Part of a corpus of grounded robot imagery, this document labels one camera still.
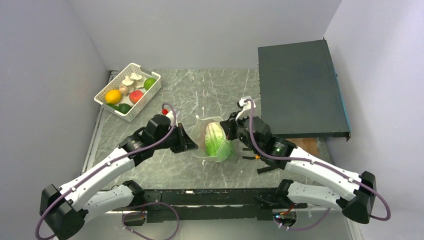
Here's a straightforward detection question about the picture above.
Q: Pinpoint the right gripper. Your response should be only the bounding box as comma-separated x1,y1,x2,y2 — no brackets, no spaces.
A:
220,110,261,155

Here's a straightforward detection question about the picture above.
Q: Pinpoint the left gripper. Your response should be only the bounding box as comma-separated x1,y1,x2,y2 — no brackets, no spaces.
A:
153,122,198,154

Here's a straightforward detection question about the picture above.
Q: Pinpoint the clear zip top bag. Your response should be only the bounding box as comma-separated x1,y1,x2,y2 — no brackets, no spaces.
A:
189,115,237,162

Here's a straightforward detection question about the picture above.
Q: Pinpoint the green lettuce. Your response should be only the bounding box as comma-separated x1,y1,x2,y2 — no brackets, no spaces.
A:
204,122,233,162

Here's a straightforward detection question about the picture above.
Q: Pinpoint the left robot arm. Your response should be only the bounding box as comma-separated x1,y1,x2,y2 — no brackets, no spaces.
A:
39,112,198,240

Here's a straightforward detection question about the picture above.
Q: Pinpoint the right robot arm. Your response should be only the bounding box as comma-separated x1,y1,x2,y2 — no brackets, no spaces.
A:
219,114,376,224

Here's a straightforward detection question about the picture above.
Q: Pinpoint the black tool on table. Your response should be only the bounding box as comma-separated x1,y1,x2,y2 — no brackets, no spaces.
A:
242,155,278,175

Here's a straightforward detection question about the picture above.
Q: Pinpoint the green lime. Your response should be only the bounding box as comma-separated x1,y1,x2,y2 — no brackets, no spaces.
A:
143,77,156,91

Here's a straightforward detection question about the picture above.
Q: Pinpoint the dark green metal box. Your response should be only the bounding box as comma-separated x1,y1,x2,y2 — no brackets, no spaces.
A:
257,38,351,140

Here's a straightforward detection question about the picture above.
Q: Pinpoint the white mushroom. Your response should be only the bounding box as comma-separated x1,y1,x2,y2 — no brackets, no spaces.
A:
129,72,143,81
118,75,135,96

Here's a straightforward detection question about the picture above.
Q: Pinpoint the yellow lemon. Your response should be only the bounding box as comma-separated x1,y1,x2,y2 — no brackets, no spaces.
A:
104,89,122,105

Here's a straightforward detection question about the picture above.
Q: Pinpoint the white perforated plastic basket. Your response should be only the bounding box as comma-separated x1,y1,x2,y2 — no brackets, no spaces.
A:
94,63,162,122

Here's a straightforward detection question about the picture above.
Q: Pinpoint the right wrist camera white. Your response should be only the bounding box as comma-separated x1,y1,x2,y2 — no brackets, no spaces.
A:
235,96,256,121

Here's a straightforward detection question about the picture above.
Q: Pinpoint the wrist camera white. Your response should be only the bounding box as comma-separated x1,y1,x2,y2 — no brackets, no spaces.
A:
161,108,181,125
235,96,256,121

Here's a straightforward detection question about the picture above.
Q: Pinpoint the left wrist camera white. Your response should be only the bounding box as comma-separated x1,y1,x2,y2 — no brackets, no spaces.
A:
161,108,181,125

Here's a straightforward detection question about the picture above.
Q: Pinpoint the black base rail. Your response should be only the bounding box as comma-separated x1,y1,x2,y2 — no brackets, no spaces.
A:
119,187,307,223

